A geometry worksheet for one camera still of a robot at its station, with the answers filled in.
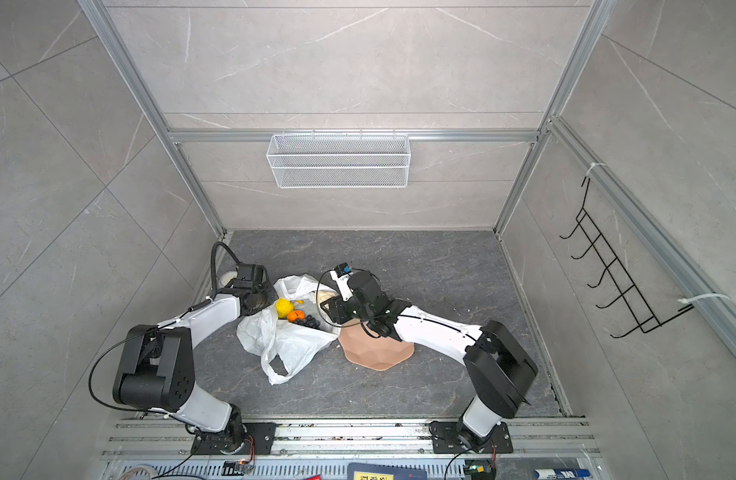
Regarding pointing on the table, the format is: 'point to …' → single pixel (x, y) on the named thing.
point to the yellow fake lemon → (283, 307)
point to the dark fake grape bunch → (309, 321)
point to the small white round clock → (226, 278)
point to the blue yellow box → (383, 471)
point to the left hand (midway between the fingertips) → (269, 288)
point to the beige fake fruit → (324, 295)
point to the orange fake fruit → (294, 315)
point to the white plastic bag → (267, 335)
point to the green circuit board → (479, 469)
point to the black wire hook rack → (631, 298)
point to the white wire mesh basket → (338, 161)
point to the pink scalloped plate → (365, 347)
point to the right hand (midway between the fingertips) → (329, 300)
